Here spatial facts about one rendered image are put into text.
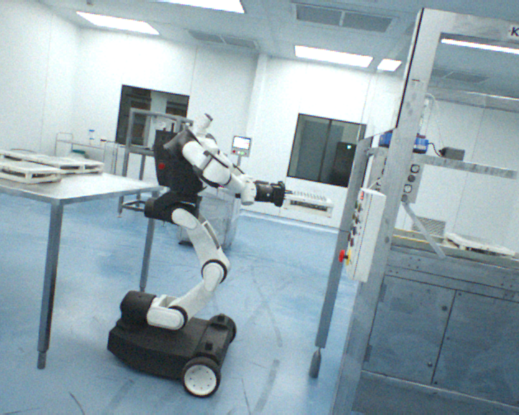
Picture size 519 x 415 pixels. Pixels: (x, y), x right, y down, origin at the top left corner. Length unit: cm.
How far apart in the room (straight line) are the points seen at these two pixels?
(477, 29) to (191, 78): 657
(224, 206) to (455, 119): 461
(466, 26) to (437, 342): 151
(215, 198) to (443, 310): 298
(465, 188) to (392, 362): 573
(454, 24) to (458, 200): 646
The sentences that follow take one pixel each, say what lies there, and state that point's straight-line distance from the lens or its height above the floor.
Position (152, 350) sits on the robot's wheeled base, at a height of 16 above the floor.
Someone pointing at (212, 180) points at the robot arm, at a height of 111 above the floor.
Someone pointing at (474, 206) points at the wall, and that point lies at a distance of 780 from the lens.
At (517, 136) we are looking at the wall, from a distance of 801.
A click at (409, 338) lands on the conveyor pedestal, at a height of 47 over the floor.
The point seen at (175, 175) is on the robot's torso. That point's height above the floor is 106.
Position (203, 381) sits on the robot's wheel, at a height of 9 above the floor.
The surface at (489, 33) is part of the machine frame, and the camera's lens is 137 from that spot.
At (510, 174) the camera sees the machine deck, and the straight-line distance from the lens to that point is 208.
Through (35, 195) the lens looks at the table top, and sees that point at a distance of 212.
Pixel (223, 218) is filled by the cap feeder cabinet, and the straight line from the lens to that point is 451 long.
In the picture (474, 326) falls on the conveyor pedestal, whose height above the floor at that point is 61.
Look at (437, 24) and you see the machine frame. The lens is 134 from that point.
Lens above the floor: 128
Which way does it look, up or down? 9 degrees down
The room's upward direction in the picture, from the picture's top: 10 degrees clockwise
